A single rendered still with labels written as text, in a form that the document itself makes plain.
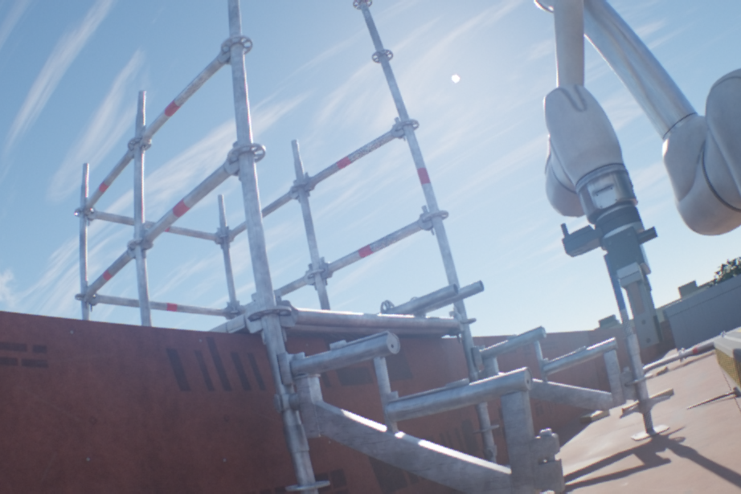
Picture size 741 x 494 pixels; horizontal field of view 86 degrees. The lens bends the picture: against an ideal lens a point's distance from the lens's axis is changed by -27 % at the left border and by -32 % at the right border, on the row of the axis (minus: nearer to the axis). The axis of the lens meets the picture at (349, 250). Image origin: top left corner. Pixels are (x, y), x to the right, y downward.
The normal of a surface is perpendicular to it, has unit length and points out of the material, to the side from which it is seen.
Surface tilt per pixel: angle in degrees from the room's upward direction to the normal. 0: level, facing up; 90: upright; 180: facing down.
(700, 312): 90
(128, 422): 90
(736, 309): 90
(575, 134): 91
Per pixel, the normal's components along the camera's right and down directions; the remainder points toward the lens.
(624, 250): -0.62, -0.14
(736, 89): -0.81, -0.37
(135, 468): 0.74, -0.36
